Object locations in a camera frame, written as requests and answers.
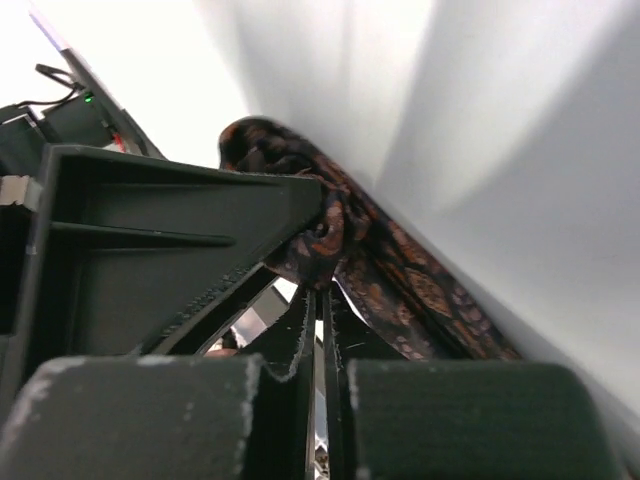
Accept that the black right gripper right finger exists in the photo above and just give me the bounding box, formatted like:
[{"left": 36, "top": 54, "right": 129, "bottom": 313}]
[{"left": 322, "top": 289, "right": 627, "bottom": 479}]

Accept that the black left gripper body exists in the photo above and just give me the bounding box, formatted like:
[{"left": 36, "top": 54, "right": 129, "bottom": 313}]
[{"left": 0, "top": 97, "right": 166, "bottom": 336}]

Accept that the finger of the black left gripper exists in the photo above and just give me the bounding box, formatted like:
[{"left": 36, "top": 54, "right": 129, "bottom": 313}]
[{"left": 12, "top": 145, "right": 321, "bottom": 356}]

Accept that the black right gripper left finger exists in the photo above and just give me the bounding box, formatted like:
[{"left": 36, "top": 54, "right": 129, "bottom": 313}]
[{"left": 1, "top": 290, "right": 317, "bottom": 479}]

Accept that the dark brown paisley tie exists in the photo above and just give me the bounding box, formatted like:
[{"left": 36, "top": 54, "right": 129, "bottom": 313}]
[{"left": 219, "top": 117, "right": 520, "bottom": 361}]

